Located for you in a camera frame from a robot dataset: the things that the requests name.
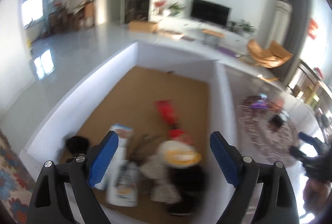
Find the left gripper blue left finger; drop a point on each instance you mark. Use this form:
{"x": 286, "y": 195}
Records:
{"x": 49, "y": 202}

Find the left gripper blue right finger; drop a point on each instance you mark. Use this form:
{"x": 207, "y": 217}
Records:
{"x": 277, "y": 202}

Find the black rectangular box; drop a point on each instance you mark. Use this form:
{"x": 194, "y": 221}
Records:
{"x": 278, "y": 119}

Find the black velvet scrunchie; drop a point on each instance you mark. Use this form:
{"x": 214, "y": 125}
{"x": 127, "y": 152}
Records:
{"x": 77, "y": 145}
{"x": 190, "y": 183}

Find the purple toy wand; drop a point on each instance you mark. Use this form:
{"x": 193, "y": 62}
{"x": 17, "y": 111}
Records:
{"x": 257, "y": 101}

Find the rhinestone bow hair clip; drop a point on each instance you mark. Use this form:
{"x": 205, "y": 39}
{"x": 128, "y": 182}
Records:
{"x": 163, "y": 190}

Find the red candy wrapper packet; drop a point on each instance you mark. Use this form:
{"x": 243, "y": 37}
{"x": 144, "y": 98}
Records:
{"x": 169, "y": 115}

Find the blue white medicine box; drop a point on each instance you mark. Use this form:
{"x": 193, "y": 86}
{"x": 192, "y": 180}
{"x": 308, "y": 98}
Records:
{"x": 110, "y": 151}

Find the cream knitted glove roll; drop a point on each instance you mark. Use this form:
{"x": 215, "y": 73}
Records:
{"x": 176, "y": 154}

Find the clear plastic hair claw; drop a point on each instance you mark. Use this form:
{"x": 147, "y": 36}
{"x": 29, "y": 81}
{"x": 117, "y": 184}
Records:
{"x": 137, "y": 154}

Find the wooden dining chair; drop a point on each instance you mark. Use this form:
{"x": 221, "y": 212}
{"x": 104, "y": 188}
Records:
{"x": 305, "y": 82}

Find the orange lounge chair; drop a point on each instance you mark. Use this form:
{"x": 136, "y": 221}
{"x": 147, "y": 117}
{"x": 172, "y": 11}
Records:
{"x": 273, "y": 57}

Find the white storage bin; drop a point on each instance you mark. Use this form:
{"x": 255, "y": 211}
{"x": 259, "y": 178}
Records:
{"x": 124, "y": 89}

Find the standing air conditioner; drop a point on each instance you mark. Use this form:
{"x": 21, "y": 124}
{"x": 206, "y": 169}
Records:
{"x": 281, "y": 21}

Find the potted plant right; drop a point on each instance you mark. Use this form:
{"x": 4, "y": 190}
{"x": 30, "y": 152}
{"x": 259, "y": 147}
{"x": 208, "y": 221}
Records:
{"x": 246, "y": 27}

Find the small potted plant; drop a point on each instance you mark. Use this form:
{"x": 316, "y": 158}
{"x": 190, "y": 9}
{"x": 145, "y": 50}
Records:
{"x": 232, "y": 26}

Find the grey curtain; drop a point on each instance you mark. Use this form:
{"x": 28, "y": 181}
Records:
{"x": 294, "y": 39}

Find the wooden bench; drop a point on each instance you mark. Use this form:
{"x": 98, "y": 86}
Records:
{"x": 212, "y": 38}

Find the white tv cabinet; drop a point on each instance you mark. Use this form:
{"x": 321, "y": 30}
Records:
{"x": 192, "y": 29}

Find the black flat television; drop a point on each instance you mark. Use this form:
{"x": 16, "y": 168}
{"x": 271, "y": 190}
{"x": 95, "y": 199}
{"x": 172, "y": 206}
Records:
{"x": 210, "y": 12}

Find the cardboard box on floor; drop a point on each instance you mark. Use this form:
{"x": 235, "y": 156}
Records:
{"x": 143, "y": 26}

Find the potted plant left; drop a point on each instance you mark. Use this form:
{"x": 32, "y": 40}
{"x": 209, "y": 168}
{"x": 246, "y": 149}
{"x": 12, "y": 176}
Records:
{"x": 176, "y": 9}

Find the red flowers white vase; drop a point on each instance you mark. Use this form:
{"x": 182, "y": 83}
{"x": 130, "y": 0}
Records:
{"x": 158, "y": 6}

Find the red wall hanging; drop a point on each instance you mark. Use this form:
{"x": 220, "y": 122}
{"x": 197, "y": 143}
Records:
{"x": 312, "y": 29}

